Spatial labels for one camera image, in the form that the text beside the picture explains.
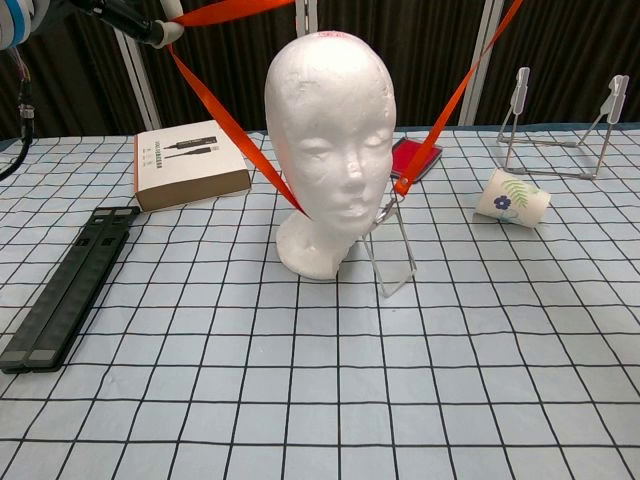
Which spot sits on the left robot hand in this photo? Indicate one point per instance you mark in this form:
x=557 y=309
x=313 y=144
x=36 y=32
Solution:
x=125 y=20

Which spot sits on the clear plastic badge holder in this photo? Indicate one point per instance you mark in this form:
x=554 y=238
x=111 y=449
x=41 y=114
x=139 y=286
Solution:
x=397 y=289

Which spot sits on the black folding screen silver frames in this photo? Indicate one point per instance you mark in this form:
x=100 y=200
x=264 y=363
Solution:
x=350 y=20

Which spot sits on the white foam mannequin head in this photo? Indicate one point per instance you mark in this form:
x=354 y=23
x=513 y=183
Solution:
x=330 y=125

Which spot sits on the black folded laptop stand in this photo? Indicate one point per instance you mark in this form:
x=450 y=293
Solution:
x=65 y=295

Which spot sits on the red ink pad case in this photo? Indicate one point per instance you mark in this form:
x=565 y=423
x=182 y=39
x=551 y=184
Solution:
x=405 y=157

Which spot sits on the blue checkered tablecloth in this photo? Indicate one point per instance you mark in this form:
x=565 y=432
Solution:
x=200 y=400

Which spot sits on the floral paper cup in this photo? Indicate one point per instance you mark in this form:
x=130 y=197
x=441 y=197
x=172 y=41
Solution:
x=505 y=200

